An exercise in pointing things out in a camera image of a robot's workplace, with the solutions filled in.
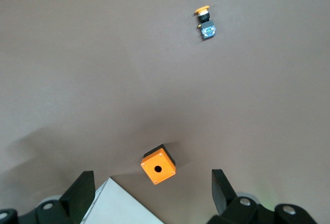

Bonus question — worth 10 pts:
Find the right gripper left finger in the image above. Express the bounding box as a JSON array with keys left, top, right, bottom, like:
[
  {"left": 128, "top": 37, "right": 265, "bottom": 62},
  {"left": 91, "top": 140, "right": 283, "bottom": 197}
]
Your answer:
[{"left": 35, "top": 170, "right": 96, "bottom": 224}]

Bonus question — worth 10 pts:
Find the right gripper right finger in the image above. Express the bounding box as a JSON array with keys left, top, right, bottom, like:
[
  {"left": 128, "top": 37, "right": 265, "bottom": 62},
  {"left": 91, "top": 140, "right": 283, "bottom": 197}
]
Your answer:
[{"left": 208, "top": 168, "right": 260, "bottom": 224}]

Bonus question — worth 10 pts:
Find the white drawer cabinet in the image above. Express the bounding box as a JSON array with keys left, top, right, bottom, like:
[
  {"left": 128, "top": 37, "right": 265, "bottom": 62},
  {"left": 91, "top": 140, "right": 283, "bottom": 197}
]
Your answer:
[{"left": 79, "top": 177, "right": 166, "bottom": 224}]

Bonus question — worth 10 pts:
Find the yellow mushroom push button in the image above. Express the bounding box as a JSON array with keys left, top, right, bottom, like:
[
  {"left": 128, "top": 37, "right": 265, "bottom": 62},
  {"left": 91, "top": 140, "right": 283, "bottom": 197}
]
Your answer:
[{"left": 193, "top": 5, "right": 218, "bottom": 40}]

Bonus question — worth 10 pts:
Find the orange box with hole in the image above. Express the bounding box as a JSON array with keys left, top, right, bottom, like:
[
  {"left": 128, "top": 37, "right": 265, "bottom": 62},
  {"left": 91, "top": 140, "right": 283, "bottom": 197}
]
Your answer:
[{"left": 140, "top": 144, "right": 177, "bottom": 186}]

